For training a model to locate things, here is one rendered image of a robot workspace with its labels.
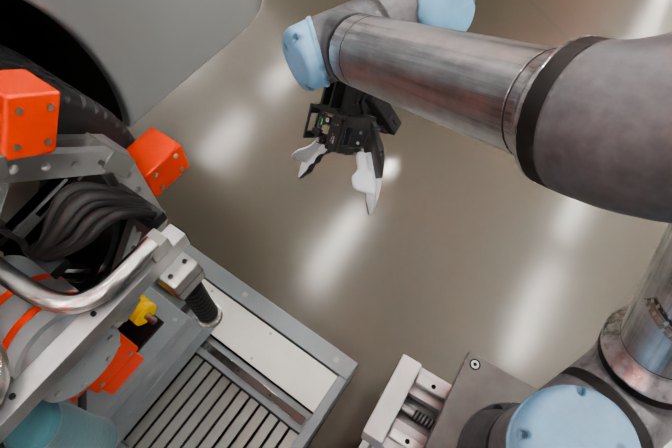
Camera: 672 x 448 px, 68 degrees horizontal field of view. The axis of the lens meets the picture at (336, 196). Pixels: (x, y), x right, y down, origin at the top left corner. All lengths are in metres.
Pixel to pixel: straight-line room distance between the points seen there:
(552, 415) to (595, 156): 0.36
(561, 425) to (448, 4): 0.46
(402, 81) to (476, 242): 1.46
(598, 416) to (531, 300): 1.23
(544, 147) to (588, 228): 1.72
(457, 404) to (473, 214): 1.18
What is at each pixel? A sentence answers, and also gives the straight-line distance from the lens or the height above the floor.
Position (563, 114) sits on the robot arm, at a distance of 0.30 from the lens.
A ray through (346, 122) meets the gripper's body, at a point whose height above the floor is 1.07.
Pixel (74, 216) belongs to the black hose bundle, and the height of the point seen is 1.04.
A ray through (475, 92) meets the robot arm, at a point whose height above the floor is 1.35.
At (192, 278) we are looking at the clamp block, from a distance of 0.74.
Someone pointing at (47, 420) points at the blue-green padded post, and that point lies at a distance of 0.97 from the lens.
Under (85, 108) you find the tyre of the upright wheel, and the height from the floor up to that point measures 1.00.
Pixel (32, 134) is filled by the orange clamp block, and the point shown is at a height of 1.10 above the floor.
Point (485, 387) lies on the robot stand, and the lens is 0.82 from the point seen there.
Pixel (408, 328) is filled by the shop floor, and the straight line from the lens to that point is 1.68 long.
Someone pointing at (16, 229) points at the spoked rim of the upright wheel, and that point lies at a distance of 0.97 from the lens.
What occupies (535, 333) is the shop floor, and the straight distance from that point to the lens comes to 1.78.
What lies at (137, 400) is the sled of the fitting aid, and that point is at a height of 0.15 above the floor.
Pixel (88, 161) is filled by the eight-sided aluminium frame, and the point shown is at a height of 1.00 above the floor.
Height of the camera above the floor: 1.59
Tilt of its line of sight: 58 degrees down
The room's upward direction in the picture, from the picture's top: straight up
